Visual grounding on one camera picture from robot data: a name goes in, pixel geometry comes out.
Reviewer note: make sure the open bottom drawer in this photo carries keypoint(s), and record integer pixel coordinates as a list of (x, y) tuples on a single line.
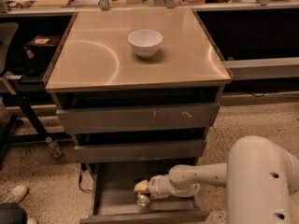
[(113, 198)]

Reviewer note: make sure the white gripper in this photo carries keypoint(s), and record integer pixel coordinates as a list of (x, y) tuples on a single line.
[(154, 186)]

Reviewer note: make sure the black box with label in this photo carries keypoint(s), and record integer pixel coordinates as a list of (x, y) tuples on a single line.
[(44, 46)]

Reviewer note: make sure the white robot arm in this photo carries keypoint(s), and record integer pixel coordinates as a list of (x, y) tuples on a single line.
[(259, 177)]

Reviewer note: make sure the black office chair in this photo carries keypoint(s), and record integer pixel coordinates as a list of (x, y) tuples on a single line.
[(7, 32)]

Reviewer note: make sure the top drawer front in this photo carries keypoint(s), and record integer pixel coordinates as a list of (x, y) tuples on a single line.
[(138, 118)]

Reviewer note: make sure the green soda can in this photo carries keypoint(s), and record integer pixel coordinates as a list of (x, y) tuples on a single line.
[(142, 199)]

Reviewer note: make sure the white ceramic bowl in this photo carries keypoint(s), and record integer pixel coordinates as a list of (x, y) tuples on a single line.
[(145, 43)]

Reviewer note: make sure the plastic bottle on floor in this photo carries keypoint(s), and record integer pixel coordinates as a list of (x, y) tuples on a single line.
[(54, 148)]

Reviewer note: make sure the dark trouser leg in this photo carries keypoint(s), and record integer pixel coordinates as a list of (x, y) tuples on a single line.
[(11, 213)]

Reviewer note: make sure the grey drawer cabinet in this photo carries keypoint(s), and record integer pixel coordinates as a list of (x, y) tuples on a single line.
[(97, 68)]

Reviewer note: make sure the white shoe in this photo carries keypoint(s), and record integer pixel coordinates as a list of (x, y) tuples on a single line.
[(16, 195)]

